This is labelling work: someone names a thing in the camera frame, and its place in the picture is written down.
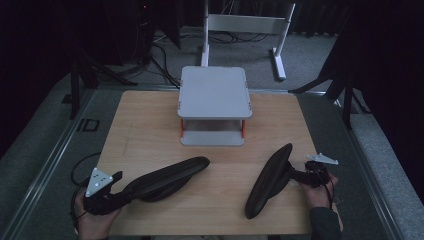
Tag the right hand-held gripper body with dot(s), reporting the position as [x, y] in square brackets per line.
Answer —
[316, 175]

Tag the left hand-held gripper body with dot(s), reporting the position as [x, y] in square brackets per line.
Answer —
[100, 203]

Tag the black shoe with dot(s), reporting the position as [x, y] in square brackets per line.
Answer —
[166, 178]
[266, 183]

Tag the grey two-tier shoe rack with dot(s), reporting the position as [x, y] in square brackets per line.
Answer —
[215, 93]

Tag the person's right hand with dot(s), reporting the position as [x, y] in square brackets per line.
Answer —
[318, 196]

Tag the person's left hand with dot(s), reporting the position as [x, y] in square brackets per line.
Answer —
[93, 225]

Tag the black tripod stand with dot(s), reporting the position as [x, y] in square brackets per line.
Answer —
[75, 90]
[347, 100]

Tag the white metal stand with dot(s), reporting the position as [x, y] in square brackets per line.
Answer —
[246, 24]

